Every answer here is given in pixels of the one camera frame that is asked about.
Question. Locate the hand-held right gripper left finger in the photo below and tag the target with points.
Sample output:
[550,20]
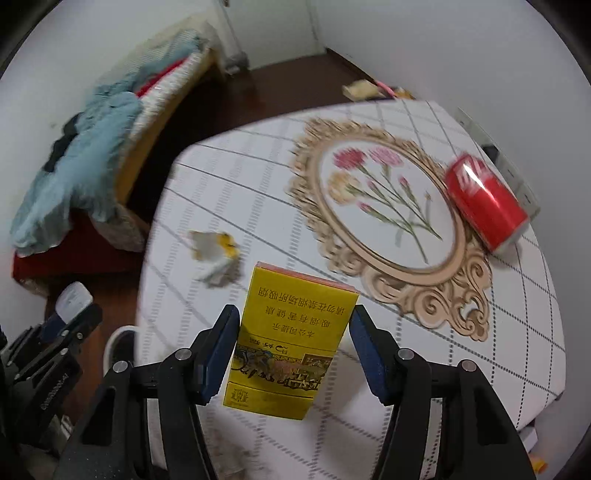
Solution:
[217,355]

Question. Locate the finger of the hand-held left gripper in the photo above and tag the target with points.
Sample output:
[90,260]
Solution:
[81,316]
[41,344]

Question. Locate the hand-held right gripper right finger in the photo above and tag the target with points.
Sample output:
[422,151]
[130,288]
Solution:
[369,355]

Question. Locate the white round waste bin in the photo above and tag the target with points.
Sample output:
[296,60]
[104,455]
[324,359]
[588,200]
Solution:
[111,346]

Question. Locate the yellow cigarette pack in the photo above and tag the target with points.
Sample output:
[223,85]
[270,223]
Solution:
[295,314]

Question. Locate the dark red bed cover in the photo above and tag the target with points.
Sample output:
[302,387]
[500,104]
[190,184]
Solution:
[69,263]

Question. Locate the crumpled white yellow wrapper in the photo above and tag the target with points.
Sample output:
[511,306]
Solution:
[214,256]

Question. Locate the light blue duvet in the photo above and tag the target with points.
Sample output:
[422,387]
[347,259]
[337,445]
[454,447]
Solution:
[92,157]

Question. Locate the black clothing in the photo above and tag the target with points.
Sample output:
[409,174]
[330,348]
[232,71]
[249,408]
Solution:
[62,145]

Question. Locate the white checked floral tablecloth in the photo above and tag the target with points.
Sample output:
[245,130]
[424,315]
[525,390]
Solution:
[258,184]

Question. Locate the red soda can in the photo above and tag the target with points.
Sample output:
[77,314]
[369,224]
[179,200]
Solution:
[485,198]

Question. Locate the wooden bed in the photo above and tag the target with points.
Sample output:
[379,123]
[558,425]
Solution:
[152,129]

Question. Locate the white patterned bed sheet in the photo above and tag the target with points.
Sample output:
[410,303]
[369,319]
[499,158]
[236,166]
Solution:
[159,106]

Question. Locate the black plug charger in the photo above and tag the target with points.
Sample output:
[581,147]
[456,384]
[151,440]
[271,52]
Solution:
[491,153]

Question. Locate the red blanket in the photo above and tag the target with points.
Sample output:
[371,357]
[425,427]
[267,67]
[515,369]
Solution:
[159,81]

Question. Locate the small grey box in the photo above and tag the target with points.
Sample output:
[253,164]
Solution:
[236,63]

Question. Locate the cream pillow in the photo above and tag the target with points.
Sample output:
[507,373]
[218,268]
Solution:
[184,27]

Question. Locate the white door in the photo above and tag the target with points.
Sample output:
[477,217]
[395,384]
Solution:
[272,27]

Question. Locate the row of wall sockets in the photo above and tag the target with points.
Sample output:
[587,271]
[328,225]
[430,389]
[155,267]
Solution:
[512,170]

